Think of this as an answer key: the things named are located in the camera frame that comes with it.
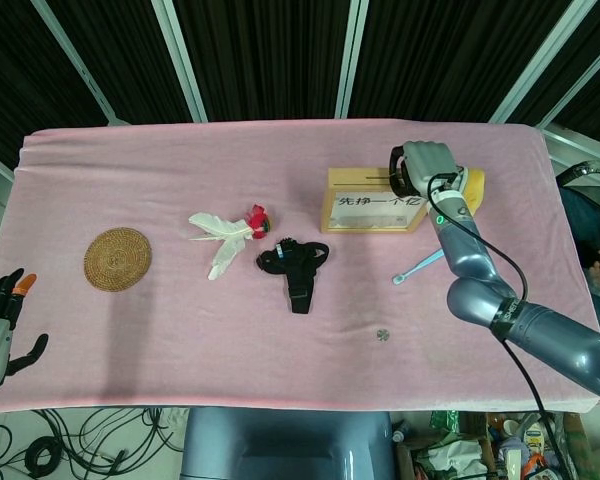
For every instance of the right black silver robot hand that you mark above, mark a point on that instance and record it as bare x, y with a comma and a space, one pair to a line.
430, 162

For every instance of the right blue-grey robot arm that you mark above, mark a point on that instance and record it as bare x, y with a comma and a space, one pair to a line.
480, 285

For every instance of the light blue toothbrush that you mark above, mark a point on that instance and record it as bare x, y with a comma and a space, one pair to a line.
415, 270

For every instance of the round woven rattan coaster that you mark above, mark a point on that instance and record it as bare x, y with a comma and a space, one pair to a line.
118, 258

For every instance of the person's blue jeans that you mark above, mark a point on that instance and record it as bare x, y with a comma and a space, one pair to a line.
585, 220

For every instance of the small silver coin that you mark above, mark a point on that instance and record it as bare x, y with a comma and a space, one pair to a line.
382, 334

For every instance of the black pleated curtain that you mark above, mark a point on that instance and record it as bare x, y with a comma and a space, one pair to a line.
270, 50

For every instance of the white feather shuttlecock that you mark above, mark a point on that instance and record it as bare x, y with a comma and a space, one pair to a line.
230, 232

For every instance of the pink tablecloth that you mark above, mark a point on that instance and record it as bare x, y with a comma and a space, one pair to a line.
230, 340

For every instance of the green foil bag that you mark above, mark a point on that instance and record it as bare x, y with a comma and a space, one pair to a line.
445, 419

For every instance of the white blue-label can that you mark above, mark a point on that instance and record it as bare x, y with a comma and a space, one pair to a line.
532, 436

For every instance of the blue-grey robot torso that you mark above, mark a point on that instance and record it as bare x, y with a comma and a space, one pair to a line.
280, 440

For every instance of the wooden framed money box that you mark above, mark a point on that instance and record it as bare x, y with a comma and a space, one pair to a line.
365, 215

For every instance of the aluminium frame post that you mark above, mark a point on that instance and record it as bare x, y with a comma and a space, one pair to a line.
182, 65
80, 65
577, 85
535, 65
350, 60

